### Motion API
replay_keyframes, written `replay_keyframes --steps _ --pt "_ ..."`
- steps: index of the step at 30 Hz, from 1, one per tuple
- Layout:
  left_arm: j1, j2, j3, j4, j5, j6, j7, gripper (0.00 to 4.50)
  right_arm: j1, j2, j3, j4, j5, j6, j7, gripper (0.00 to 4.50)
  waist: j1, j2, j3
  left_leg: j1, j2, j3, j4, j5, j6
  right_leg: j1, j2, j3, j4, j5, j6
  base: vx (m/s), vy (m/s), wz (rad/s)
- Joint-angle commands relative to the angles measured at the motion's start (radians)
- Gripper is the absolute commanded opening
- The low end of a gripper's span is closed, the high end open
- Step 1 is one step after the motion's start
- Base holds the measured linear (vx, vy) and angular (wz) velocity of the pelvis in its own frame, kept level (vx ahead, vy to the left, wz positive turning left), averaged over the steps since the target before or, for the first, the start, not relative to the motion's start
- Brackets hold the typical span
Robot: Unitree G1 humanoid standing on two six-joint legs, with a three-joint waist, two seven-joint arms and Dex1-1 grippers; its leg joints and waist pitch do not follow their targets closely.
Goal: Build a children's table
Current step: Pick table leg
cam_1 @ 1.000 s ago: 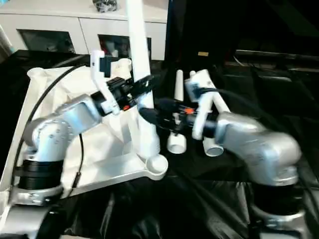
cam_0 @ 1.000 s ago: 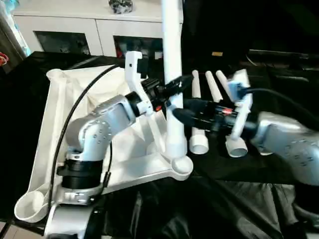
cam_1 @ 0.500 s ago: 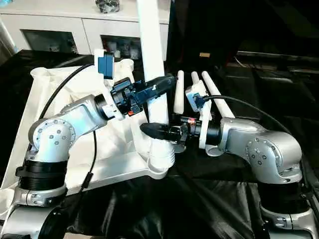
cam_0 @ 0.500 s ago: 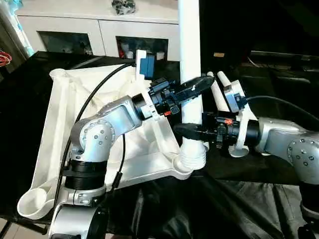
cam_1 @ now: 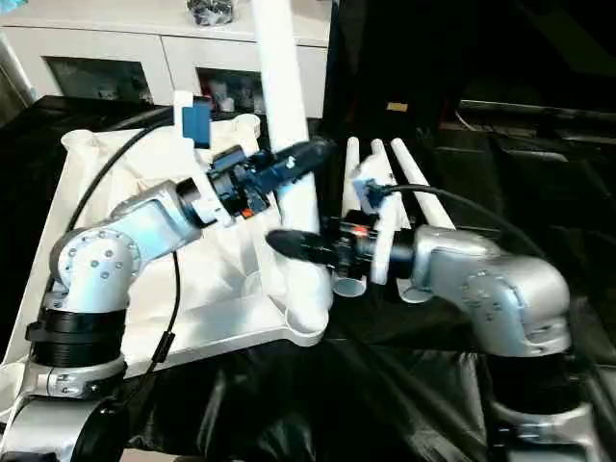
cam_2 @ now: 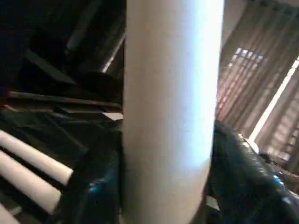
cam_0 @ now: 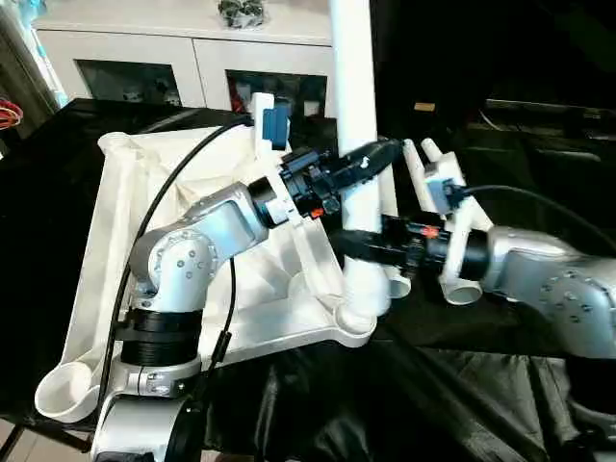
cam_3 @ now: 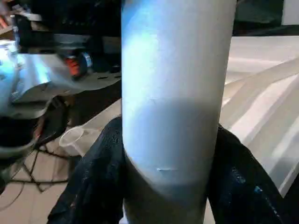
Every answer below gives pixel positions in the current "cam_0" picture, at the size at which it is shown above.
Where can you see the white plastic table leg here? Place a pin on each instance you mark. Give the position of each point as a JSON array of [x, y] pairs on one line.
[[419, 178], [356, 77], [438, 154], [390, 207]]

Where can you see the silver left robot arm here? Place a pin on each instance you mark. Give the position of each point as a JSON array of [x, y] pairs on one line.
[[183, 260]]

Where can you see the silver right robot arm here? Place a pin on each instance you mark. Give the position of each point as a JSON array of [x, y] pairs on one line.
[[558, 289]]

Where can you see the small yellow tag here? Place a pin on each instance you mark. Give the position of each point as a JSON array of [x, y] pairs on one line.
[[424, 106]]

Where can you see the black work mat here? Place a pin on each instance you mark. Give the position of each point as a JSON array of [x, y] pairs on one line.
[[404, 385]]

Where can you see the white cabinet with glass doors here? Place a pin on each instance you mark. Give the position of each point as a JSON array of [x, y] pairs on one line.
[[192, 48]]

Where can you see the shiny ornament on cabinet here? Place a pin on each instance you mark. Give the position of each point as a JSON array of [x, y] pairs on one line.
[[239, 12]]

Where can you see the white plastic table top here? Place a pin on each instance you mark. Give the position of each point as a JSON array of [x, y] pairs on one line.
[[96, 241]]

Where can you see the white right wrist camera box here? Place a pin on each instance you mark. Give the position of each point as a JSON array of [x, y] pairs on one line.
[[448, 188]]

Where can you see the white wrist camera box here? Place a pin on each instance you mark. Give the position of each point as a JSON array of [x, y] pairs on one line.
[[448, 188], [269, 125]]

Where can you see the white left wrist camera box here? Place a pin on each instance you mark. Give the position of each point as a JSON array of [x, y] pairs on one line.
[[269, 125]]

